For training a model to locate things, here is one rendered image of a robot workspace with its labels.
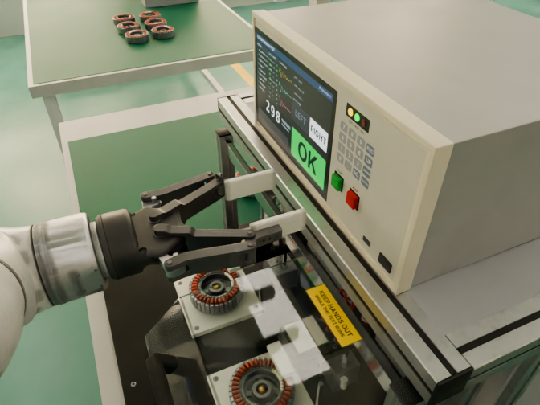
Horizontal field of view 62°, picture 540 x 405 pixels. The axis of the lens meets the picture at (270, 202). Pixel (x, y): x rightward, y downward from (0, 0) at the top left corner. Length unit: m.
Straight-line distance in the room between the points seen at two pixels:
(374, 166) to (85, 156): 1.15
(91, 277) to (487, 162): 0.42
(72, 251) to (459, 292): 0.43
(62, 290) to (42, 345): 1.53
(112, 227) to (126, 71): 1.63
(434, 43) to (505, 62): 0.09
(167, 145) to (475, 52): 1.07
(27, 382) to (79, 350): 0.19
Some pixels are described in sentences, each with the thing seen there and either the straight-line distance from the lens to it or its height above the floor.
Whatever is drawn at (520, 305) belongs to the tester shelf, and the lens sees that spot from 0.60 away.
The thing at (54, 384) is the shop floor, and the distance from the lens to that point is 1.91.
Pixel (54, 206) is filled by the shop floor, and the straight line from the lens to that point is 2.65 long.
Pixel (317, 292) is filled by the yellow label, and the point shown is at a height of 1.07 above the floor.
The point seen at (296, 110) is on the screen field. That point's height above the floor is 1.23.
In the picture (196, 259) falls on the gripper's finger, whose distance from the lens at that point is 0.48.
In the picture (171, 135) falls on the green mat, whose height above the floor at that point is 0.75.
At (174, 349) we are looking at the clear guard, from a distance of 0.60.
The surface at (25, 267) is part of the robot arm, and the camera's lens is 0.49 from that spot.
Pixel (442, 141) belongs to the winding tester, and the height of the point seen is 1.32.
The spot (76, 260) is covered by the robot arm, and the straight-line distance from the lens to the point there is 0.49.
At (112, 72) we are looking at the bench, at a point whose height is 0.75.
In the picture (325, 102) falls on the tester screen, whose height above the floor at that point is 1.27.
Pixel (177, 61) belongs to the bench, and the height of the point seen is 0.75.
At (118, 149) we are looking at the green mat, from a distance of 1.53.
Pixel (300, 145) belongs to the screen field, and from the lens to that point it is 0.68.
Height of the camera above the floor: 1.53
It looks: 39 degrees down
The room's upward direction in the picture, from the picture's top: straight up
